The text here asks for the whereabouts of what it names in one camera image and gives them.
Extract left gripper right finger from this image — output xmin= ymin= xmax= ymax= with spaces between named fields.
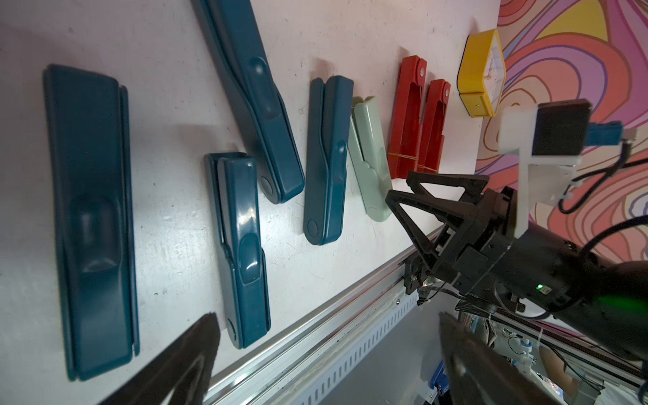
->
xmin=439 ymin=312 xmax=558 ymax=404

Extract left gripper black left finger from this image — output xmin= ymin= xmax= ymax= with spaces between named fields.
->
xmin=102 ymin=312 xmax=221 ymax=404

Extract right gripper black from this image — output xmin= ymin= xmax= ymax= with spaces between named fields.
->
xmin=384 ymin=170 xmax=583 ymax=315

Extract light green pliers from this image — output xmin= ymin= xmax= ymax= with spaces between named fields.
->
xmin=349 ymin=96 xmax=393 ymax=223

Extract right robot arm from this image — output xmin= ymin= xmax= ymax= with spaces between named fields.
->
xmin=386 ymin=172 xmax=647 ymax=361

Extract red pliers left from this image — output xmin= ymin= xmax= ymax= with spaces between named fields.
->
xmin=387 ymin=56 xmax=427 ymax=179

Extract red pliers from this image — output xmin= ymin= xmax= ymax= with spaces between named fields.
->
xmin=387 ymin=56 xmax=427 ymax=179
xmin=416 ymin=79 xmax=451 ymax=173

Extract red pliers right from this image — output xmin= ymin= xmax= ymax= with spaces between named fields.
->
xmin=416 ymin=79 xmax=451 ymax=173

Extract teal pliers right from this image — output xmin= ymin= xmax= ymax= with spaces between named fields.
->
xmin=303 ymin=75 xmax=354 ymax=246

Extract teal pliers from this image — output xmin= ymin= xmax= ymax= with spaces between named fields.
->
xmin=42 ymin=64 xmax=140 ymax=381
xmin=303 ymin=75 xmax=354 ymax=246
xmin=204 ymin=152 xmax=272 ymax=349
xmin=192 ymin=1 xmax=305 ymax=204

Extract teal pliers lower middle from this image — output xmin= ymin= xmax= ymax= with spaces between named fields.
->
xmin=204 ymin=152 xmax=272 ymax=349

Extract teal pliers far left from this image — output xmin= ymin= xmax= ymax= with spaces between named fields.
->
xmin=42 ymin=64 xmax=140 ymax=381

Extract teal pliers upper middle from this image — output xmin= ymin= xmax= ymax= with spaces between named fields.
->
xmin=192 ymin=1 xmax=305 ymax=204

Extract yellow alarm clock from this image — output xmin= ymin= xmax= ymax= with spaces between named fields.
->
xmin=457 ymin=29 xmax=506 ymax=117

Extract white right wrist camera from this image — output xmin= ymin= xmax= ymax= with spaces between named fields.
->
xmin=498 ymin=99 xmax=624 ymax=238

